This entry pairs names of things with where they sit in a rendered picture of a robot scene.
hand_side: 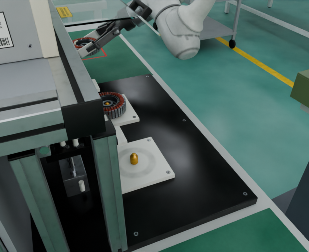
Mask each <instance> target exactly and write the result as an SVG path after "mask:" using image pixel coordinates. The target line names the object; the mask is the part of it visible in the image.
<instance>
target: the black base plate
mask: <svg viewBox="0 0 309 252"><path fill-rule="evenodd" d="M98 86H99V88H100V92H98V93H99V94H100V93H104V92H106V93H107V92H109V93H110V92H114V93H118V94H120V95H125V96H126V98H127V100H128V101H129V103H130V104H131V106H132V107H133V109H134V111H135V112H136V114H137V115H138V117H139V122H135V123H131V124H127V125H123V126H120V128H121V130H122V132H123V134H124V136H125V138H126V140H127V143H131V142H135V141H139V140H143V139H146V138H150V137H152V139H153V141H154V142H155V144H156V145H157V147H158V148H159V150H160V152H161V153H162V155H163V156H164V158H165V159H166V161H167V163H168V164H169V166H170V167H171V169H172V170H173V172H174V174H175V178H172V179H169V180H166V181H163V182H159V183H156V184H153V185H150V186H147V187H144V188H141V189H137V190H134V191H131V192H128V193H125V194H123V195H122V198H123V208H124V218H125V227H126V237H127V247H128V250H126V251H123V252H133V251H136V250H138V249H141V248H143V247H146V246H149V245H151V244H154V243H156V242H159V241H162V240H164V239H167V238H169V237H172V236H175V235H177V234H180V233H182V232H185V231H188V230H190V229H193V228H195V227H198V226H201V225H203V224H206V223H208V222H211V221H214V220H216V219H219V218H221V217H224V216H227V215H229V214H232V213H234V212H237V211H240V210H242V209H245V208H247V207H250V206H253V205H255V204H257V201H258V197H257V196H256V195H255V194H254V192H253V191H252V190H251V189H250V188H249V187H248V186H247V184H246V183H245V182H244V181H243V180H242V179H241V177H240V176H239V175H238V174H237V173H236V172H235V171H234V169H233V168H232V167H231V166H230V165H229V164H228V162H227V161H226V160H225V159H224V158H223V157H222V156H221V154H220V153H219V152H218V151H217V150H216V149H215V147H214V146H213V145H212V144H211V143H210V142H209V141H208V139H207V138H206V137H205V136H204V135H203V134H202V132H201V131H200V130H199V129H198V128H197V127H196V125H195V124H194V123H193V122H192V121H191V120H190V119H189V117H188V116H187V115H186V114H185V113H184V112H183V110H182V109H181V108H180V107H179V106H178V105H177V104H176V102H175V101H174V100H173V99H172V98H171V97H170V95H169V94H168V93H167V92H166V91H165V90H164V89H163V87H162V86H161V85H160V84H159V83H158V82H157V80H156V79H155V78H154V77H153V76H152V75H151V74H146V75H140V76H135V77H130V78H125V79H120V80H114V81H109V82H104V83H99V84H98ZM81 158H82V161H83V164H84V168H85V171H86V174H87V179H88V184H89V189H90V191H88V192H84V193H81V194H78V195H74V196H71V197H68V196H67V192H66V189H65V185H64V182H63V177H62V172H61V168H60V163H59V161H55V162H51V163H47V161H46V158H45V157H43V158H40V161H41V164H42V167H43V170H44V173H45V177H46V180H47V183H48V186H49V189H50V192H51V195H52V198H53V201H54V204H55V207H56V210H57V213H58V216H59V219H60V222H61V225H62V228H63V231H64V234H65V237H66V240H67V243H68V246H69V249H70V252H112V251H111V247H110V244H109V240H108V234H107V229H106V223H105V217H104V211H103V206H102V200H101V194H100V188H99V183H98V177H97V171H96V166H95V160H94V154H93V152H89V153H86V154H82V155H81ZM30 218H31V229H32V240H33V252H47V250H46V248H45V245H44V243H43V241H42V238H41V236H40V233H39V231H38V229H37V226H36V224H35V222H34V219H33V217H32V215H31V213H30Z"/></svg>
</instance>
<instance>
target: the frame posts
mask: <svg viewBox="0 0 309 252"><path fill-rule="evenodd" d="M105 125H106V132H102V133H98V134H94V135H90V139H91V145H92V151H93V156H94V162H95V168H96V174H97V179H98V185H99V191H100V197H101V202H102V208H103V214H104V220H105V225H106V231H107V237H108V242H109V246H110V248H111V252H118V250H119V249H122V252H124V251H127V250H128V242H127V233H126V223H125V213H124V204H123V194H122V184H121V175H120V165H119V155H118V146H117V136H116V134H117V133H116V131H115V129H114V127H113V125H112V123H111V121H110V120H108V121H105ZM7 158H8V161H9V163H10V166H11V168H12V170H13V173H14V175H15V178H16V180H17V182H18V185H19V187H20V189H21V192H22V194H23V196H24V199H25V201H26V203H27V206H28V208H29V211H30V213H31V215H32V218H33V220H34V222H35V225H36V227H37V229H38V232H39V234H40V237H41V239H42V241H43V244H44V246H45V248H46V251H47V252H71V251H70V248H69V245H68V242H67V239H66V236H65V233H64V230H63V227H62V224H61V221H60V218H59V215H58V212H57V209H56V206H55V203H54V200H53V197H52V194H51V191H50V188H49V185H48V182H47V179H46V175H45V172H44V169H43V166H42V163H41V160H40V158H39V156H38V153H37V150H36V148H35V149H31V150H27V151H22V152H18V153H14V154H10V155H8V156H7Z"/></svg>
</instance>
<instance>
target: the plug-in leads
mask: <svg viewBox="0 0 309 252"><path fill-rule="evenodd" d="M79 140H80V139H79V138H78V139H74V140H72V141H73V144H72V145H73V148H76V149H77V148H78V147H80V144H79ZM49 146H50V150H51V153H52V154H53V153H55V152H56V150H55V146H54V144H51V145H49ZM66 146H67V143H66V142H65V141H63V142H60V148H65V147H66Z"/></svg>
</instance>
